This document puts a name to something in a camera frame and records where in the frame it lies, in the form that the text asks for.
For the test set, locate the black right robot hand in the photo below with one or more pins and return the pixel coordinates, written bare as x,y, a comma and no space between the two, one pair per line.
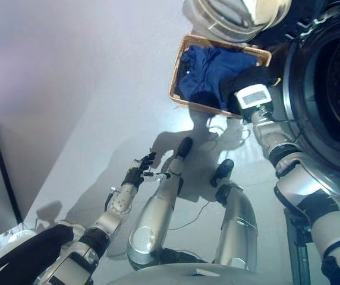
253,95

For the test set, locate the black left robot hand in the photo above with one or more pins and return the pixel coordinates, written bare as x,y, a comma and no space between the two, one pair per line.
132,176

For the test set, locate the blue garment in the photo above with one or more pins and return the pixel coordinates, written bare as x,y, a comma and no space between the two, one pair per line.
208,74

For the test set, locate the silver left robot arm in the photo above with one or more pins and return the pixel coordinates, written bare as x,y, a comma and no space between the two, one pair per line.
113,213

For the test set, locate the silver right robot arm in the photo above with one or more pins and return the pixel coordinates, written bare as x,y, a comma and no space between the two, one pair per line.
300,181

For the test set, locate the black fabric shoulder cover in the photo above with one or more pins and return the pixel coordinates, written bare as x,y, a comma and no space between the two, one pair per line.
30,252

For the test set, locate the front-loading washing machine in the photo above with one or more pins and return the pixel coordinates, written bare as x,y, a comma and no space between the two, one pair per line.
321,74

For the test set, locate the round washing machine door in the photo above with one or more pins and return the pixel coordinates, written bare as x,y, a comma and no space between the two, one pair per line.
235,17

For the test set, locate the woven wicker laundry basket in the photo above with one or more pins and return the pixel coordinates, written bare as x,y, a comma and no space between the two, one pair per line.
176,74

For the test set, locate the silver left robot leg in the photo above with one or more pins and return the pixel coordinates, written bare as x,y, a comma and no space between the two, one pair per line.
158,213

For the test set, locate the silver robot leg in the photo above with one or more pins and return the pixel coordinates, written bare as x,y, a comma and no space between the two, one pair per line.
158,213
235,219

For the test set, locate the black garment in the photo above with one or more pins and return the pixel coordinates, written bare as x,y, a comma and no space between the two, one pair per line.
186,66

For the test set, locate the silver right robot leg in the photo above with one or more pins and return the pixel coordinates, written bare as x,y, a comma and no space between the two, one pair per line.
235,219

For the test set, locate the dark upright panel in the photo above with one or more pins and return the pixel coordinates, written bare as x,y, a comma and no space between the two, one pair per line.
5,172

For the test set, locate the dark metal stand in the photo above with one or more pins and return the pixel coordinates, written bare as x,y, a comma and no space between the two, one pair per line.
297,246

